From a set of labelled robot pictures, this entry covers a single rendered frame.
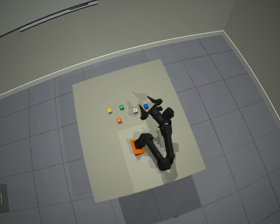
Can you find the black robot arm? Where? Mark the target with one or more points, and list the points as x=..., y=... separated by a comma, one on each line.
x=166, y=132

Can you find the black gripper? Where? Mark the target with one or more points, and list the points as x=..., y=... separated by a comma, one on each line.
x=153, y=111

